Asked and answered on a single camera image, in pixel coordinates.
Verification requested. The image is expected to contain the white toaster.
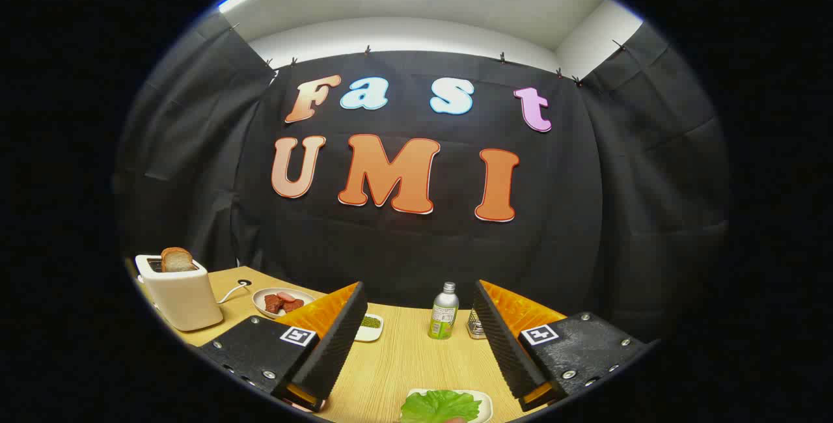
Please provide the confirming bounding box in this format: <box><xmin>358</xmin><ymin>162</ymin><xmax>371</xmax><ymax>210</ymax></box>
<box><xmin>135</xmin><ymin>254</ymin><xmax>224</xmax><ymax>332</ymax></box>

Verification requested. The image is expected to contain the round grey plate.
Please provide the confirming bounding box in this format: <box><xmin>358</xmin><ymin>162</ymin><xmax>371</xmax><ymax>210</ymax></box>
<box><xmin>252</xmin><ymin>288</ymin><xmax>316</xmax><ymax>320</ymax></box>

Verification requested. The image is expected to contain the white square plate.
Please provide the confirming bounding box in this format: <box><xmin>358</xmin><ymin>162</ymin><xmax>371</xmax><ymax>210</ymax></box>
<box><xmin>407</xmin><ymin>389</ymin><xmax>493</xmax><ymax>423</ymax></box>

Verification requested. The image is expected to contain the black backdrop cloth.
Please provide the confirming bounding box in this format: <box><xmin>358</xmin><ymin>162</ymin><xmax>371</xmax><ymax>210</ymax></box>
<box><xmin>114</xmin><ymin>13</ymin><xmax>730</xmax><ymax>346</ymax></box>

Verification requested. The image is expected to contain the green lettuce leaf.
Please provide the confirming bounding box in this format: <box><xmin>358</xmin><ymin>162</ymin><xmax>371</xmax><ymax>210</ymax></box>
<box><xmin>399</xmin><ymin>390</ymin><xmax>482</xmax><ymax>423</ymax></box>

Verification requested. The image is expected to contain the white divided dish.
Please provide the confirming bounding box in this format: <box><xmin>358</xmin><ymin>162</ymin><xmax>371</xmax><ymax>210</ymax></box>
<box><xmin>355</xmin><ymin>313</ymin><xmax>385</xmax><ymax>343</ymax></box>

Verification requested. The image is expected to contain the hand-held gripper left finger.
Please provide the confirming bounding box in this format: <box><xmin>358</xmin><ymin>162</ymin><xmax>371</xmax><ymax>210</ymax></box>
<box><xmin>197</xmin><ymin>282</ymin><xmax>369</xmax><ymax>413</ymax></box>

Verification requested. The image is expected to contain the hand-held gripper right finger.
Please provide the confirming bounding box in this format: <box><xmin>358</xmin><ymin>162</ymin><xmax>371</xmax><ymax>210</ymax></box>
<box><xmin>472</xmin><ymin>280</ymin><xmax>651</xmax><ymax>412</ymax></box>

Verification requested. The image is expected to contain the brown-crust toast slice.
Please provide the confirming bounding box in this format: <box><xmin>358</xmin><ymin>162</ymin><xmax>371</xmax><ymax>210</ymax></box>
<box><xmin>161</xmin><ymin>247</ymin><xmax>198</xmax><ymax>273</ymax></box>

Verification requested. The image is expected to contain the silver bottle green label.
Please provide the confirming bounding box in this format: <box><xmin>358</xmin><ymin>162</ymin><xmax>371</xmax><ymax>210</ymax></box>
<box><xmin>428</xmin><ymin>282</ymin><xmax>459</xmax><ymax>340</ymax></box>

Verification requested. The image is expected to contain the white toaster cable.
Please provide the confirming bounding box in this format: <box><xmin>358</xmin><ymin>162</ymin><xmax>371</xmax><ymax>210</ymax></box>
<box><xmin>217</xmin><ymin>282</ymin><xmax>250</xmax><ymax>305</ymax></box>

